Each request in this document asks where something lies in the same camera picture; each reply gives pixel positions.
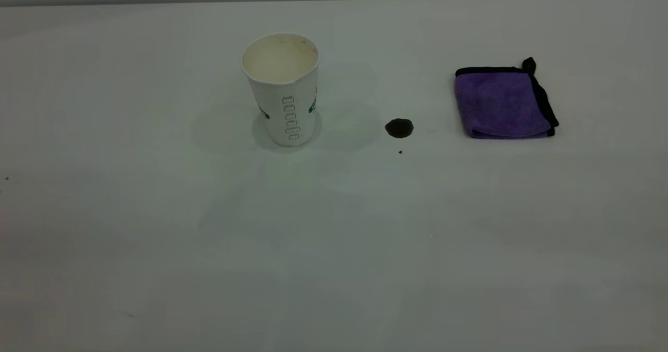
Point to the white paper coffee cup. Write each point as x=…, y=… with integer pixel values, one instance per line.
x=284, y=96

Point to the purple cloth with black trim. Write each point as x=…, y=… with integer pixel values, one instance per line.
x=496, y=104

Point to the dark coffee spill stain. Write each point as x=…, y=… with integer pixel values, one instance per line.
x=399, y=128

